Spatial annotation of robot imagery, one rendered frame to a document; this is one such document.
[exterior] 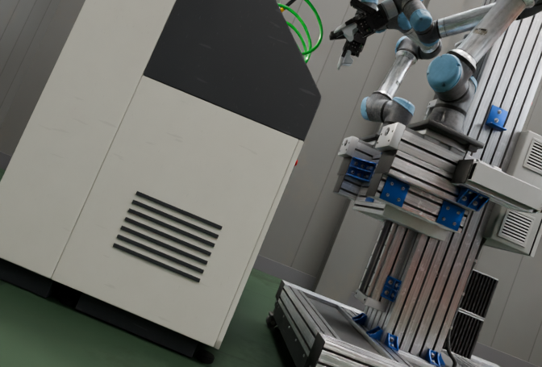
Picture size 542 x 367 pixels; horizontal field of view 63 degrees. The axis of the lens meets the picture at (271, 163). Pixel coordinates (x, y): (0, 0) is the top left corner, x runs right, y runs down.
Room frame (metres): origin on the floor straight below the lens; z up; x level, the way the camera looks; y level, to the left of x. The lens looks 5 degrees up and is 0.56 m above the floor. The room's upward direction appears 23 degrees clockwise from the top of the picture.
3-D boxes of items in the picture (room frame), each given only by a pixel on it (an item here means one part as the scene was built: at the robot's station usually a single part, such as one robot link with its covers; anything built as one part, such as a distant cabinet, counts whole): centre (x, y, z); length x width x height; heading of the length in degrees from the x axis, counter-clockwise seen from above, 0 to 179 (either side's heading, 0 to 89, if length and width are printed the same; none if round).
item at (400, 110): (2.10, -0.48, 1.20); 0.13 x 0.12 x 0.14; 47
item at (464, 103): (1.59, -0.54, 1.20); 0.13 x 0.12 x 0.14; 141
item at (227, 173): (1.79, 0.21, 0.39); 0.70 x 0.58 x 0.79; 179
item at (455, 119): (1.60, -0.54, 1.09); 0.15 x 0.15 x 0.10
